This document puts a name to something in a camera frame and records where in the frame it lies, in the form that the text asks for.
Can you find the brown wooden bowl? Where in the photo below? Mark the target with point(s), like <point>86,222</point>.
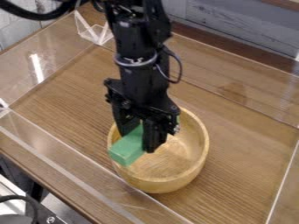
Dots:
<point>171,168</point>

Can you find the green rectangular block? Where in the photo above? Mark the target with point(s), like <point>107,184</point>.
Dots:
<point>126,150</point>

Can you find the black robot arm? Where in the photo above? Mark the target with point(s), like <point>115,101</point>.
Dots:
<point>142,28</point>

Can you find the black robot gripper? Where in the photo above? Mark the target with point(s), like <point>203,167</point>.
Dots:
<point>138,97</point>

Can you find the clear acrylic corner bracket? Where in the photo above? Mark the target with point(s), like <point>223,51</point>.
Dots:
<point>94,33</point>

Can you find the clear acrylic tray wall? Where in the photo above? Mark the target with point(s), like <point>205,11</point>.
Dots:
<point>241,89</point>

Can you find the black metal table bracket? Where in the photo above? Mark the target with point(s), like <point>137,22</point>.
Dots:
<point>46,215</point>

